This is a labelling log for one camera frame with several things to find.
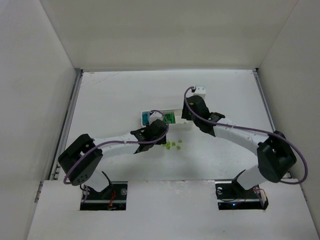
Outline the teal lego brick stack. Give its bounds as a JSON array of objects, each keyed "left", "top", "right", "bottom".
[{"left": 141, "top": 111, "right": 150, "bottom": 126}]

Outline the green lego brick stack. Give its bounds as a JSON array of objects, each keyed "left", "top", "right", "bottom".
[{"left": 163, "top": 112, "right": 176, "bottom": 125}]

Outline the white three-compartment tray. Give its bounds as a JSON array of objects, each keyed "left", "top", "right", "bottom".
[{"left": 141, "top": 108, "right": 194, "bottom": 130}]

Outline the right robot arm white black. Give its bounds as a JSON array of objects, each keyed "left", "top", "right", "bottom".
[{"left": 182, "top": 95, "right": 297, "bottom": 192}]

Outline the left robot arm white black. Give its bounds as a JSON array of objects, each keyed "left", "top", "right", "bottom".
[{"left": 58, "top": 119, "right": 169, "bottom": 197}]

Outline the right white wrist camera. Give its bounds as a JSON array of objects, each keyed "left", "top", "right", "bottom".
[{"left": 191, "top": 85, "right": 206, "bottom": 99}]

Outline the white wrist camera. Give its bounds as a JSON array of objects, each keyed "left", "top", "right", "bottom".
[
  {"left": 191, "top": 85, "right": 206, "bottom": 99},
  {"left": 149, "top": 111, "right": 164, "bottom": 124}
]

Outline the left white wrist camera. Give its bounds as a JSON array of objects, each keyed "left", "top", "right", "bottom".
[{"left": 149, "top": 111, "right": 164, "bottom": 124}]

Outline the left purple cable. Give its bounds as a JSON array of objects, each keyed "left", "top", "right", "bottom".
[{"left": 63, "top": 109, "right": 170, "bottom": 185}]

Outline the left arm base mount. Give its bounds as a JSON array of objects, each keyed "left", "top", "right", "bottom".
[{"left": 79, "top": 171, "right": 128, "bottom": 211}]

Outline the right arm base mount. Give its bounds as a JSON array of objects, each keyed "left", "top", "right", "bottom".
[{"left": 215, "top": 170, "right": 269, "bottom": 211}]

